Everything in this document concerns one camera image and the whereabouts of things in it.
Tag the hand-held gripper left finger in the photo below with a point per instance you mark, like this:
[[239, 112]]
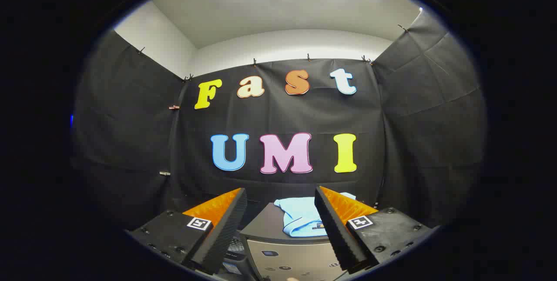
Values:
[[226, 229]]

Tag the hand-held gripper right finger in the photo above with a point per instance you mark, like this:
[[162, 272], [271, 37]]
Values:
[[335, 229]]

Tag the grey washing machine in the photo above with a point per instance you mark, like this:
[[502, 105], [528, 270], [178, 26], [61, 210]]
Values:
[[236, 246]]

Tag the light blue button shirt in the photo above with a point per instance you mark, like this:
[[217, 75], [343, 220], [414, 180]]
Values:
[[300, 215]]

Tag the grey cabinet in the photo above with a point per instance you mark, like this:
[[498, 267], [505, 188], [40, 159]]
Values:
[[296, 255]]

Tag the black backdrop cloth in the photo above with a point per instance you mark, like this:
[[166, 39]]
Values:
[[304, 115]]

